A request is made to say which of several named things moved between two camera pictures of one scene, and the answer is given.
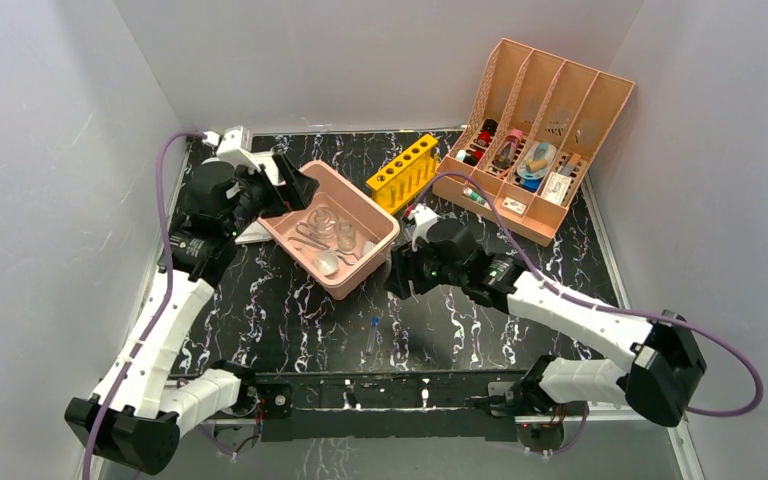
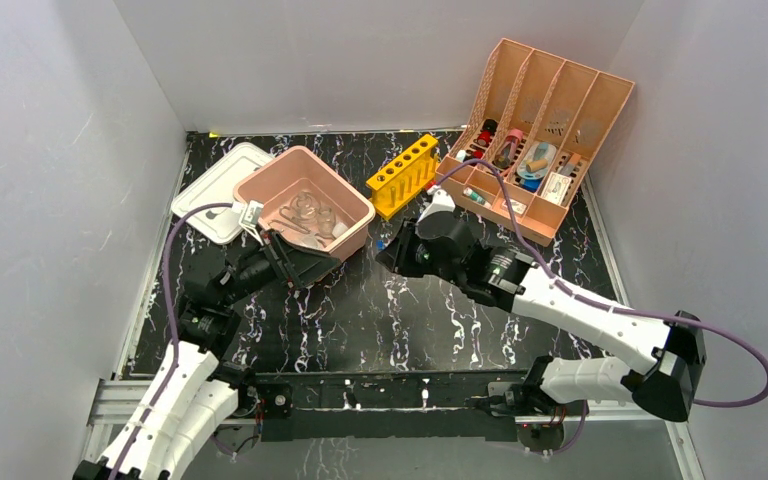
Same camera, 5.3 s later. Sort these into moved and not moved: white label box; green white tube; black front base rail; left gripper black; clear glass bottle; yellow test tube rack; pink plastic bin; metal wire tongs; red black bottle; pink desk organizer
Moved: metal wire tongs; left gripper black; pink plastic bin; clear glass bottle
Not moved: red black bottle; black front base rail; yellow test tube rack; pink desk organizer; white label box; green white tube
